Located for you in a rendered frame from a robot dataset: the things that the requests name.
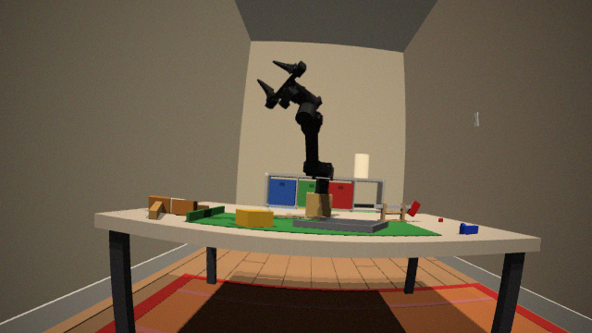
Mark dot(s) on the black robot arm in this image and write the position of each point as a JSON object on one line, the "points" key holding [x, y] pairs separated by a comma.
{"points": [[311, 121]]}

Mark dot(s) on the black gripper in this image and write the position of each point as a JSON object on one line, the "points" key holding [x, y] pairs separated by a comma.
{"points": [[297, 71]]}

